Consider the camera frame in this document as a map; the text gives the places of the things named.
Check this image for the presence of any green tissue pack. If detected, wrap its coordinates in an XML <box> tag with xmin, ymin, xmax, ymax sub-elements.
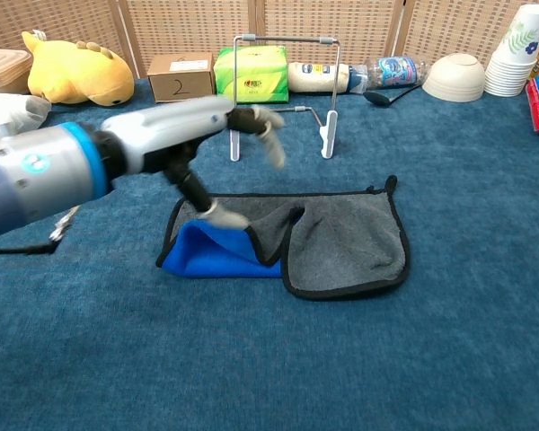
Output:
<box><xmin>213</xmin><ymin>44</ymin><xmax>291</xmax><ymax>106</ymax></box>

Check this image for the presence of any dark metal ladle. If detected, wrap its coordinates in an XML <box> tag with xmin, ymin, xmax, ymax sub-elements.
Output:
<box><xmin>363</xmin><ymin>84</ymin><xmax>423</xmax><ymax>109</ymax></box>

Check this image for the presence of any white plastic bag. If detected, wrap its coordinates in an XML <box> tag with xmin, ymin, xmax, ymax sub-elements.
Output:
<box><xmin>0</xmin><ymin>92</ymin><xmax>53</xmax><ymax>141</ymax></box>

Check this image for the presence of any woven folding screen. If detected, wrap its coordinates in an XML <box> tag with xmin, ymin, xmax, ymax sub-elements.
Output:
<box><xmin>0</xmin><ymin>0</ymin><xmax>539</xmax><ymax>82</ymax></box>

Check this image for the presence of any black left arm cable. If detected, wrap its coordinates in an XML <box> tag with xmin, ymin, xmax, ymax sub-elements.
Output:
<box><xmin>0</xmin><ymin>206</ymin><xmax>80</xmax><ymax>256</ymax></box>

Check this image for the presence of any yellow plush toy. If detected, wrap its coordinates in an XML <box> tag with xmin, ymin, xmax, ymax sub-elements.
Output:
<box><xmin>21</xmin><ymin>30</ymin><xmax>136</xmax><ymax>108</ymax></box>

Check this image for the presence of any beige bowl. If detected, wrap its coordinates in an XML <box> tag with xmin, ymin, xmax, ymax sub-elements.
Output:
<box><xmin>420</xmin><ymin>52</ymin><xmax>486</xmax><ymax>103</ymax></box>

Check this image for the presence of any stack of paper cups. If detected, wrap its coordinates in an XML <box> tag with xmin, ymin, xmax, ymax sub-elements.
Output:
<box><xmin>483</xmin><ymin>4</ymin><xmax>539</xmax><ymax>98</ymax></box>

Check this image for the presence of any beige lidded lunch box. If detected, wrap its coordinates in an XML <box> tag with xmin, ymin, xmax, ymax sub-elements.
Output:
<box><xmin>0</xmin><ymin>48</ymin><xmax>33</xmax><ymax>95</ymax></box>

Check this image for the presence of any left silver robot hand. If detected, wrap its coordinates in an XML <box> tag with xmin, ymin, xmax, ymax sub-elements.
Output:
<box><xmin>101</xmin><ymin>96</ymin><xmax>288</xmax><ymax>231</ymax></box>

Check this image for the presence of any grey and blue cloth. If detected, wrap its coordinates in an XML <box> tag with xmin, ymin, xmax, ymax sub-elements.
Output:
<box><xmin>155</xmin><ymin>174</ymin><xmax>411</xmax><ymax>301</ymax></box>

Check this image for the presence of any mayonnaise squeeze bottle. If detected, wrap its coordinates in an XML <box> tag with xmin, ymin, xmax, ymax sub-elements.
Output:
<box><xmin>287</xmin><ymin>61</ymin><xmax>369</xmax><ymax>94</ymax></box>

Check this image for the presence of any teal carpet table cover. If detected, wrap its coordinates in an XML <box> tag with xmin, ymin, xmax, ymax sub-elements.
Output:
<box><xmin>0</xmin><ymin>75</ymin><xmax>539</xmax><ymax>431</ymax></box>

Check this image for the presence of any metal wire rack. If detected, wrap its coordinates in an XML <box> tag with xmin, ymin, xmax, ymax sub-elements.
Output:
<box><xmin>228</xmin><ymin>33</ymin><xmax>342</xmax><ymax>162</ymax></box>

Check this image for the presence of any brown cardboard box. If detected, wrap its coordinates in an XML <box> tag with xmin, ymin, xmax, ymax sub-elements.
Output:
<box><xmin>146</xmin><ymin>52</ymin><xmax>217</xmax><ymax>104</ymax></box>

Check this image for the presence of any small plastic packet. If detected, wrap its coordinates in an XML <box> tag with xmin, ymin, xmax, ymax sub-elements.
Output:
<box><xmin>363</xmin><ymin>54</ymin><xmax>432</xmax><ymax>91</ymax></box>

